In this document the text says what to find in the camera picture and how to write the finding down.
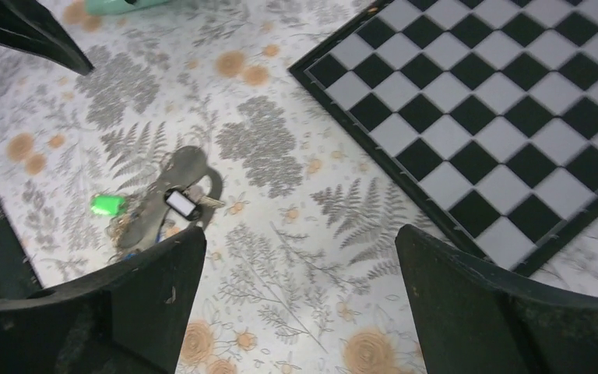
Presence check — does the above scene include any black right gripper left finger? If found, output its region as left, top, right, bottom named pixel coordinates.
left=0, top=228, right=206, bottom=373

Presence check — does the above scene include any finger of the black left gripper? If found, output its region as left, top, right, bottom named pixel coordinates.
left=0, top=0, right=94, bottom=76

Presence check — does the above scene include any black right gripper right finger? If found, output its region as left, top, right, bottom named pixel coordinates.
left=395, top=224, right=598, bottom=373

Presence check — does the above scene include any green tag key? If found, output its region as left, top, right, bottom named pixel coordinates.
left=90, top=194, right=127, bottom=217

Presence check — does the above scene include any black tag keyring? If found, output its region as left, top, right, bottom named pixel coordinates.
left=164, top=185, right=225, bottom=221

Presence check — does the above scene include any mint green cylinder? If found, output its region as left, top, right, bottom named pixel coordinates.
left=84, top=0, right=168, bottom=16

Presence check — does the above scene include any floral table mat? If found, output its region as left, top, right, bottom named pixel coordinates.
left=0, top=1, right=598, bottom=373

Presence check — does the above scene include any black white chessboard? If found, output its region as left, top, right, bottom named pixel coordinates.
left=290, top=0, right=598, bottom=276

